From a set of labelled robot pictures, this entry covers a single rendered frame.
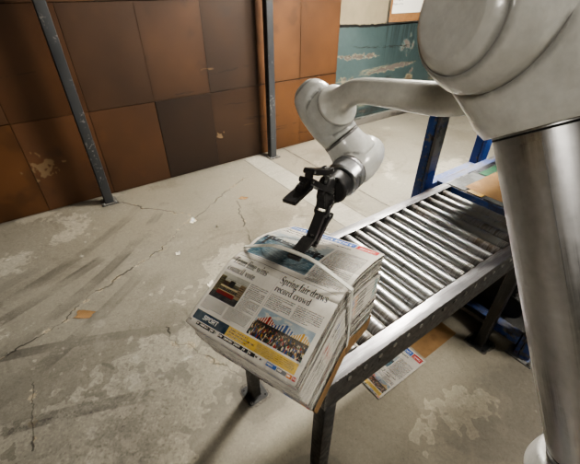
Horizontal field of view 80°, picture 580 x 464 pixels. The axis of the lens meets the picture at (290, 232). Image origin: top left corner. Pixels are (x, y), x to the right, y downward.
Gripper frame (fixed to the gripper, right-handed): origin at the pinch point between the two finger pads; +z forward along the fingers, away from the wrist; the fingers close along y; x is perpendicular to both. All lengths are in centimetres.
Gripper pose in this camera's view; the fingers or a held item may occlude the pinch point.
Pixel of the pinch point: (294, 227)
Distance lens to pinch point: 70.9
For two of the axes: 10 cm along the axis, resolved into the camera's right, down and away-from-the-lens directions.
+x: -8.4, -2.9, 4.6
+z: -5.4, 5.5, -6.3
